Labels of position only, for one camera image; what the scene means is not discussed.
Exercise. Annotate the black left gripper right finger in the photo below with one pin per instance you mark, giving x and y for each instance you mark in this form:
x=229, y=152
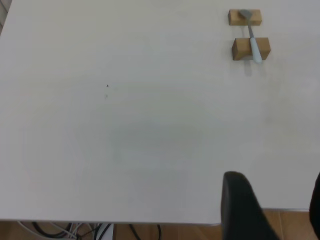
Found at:
x=316, y=210

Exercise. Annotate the white table leg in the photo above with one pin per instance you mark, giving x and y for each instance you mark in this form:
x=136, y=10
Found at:
x=106, y=233

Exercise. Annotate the arched wooden block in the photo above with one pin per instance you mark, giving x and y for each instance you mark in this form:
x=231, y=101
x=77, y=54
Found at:
x=240, y=47

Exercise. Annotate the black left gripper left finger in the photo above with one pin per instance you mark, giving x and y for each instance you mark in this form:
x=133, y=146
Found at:
x=240, y=212

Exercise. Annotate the flat wooden block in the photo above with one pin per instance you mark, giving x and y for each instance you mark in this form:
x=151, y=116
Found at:
x=233, y=18

